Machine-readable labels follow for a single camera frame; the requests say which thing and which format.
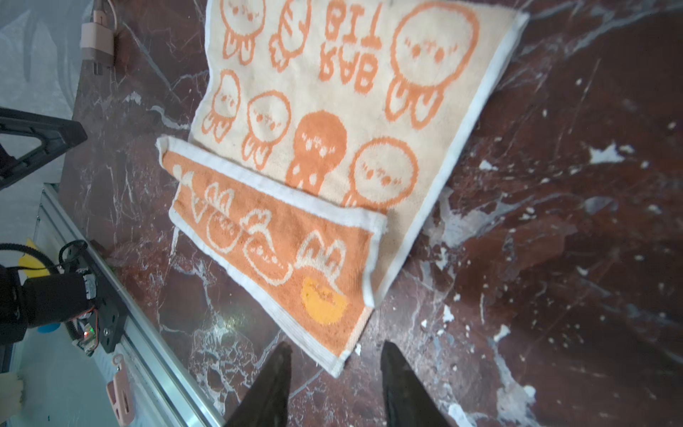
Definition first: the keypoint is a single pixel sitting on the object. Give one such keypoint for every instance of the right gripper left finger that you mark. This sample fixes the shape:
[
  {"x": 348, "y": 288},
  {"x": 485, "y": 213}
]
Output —
[{"x": 266, "y": 403}]

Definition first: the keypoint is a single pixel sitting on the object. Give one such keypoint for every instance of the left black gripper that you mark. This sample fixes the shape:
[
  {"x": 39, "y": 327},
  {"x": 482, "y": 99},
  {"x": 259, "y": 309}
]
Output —
[{"x": 37, "y": 141}]

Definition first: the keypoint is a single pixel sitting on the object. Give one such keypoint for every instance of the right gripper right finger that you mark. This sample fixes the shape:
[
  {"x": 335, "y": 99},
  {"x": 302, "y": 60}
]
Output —
[{"x": 406, "y": 401}]

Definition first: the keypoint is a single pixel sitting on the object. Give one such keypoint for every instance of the orange rabbit pattern towel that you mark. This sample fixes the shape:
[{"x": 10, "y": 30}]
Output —
[{"x": 326, "y": 134}]

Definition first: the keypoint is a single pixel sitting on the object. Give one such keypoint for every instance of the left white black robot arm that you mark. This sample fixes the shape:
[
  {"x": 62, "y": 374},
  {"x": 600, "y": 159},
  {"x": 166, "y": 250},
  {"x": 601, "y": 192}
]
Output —
[{"x": 58, "y": 296}]

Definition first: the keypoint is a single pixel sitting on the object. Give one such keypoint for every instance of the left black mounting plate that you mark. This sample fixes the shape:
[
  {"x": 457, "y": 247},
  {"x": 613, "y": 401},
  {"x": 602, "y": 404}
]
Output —
[{"x": 103, "y": 324}]

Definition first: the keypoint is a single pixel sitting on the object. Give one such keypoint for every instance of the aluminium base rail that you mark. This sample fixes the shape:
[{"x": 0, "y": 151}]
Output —
[{"x": 164, "y": 392}]

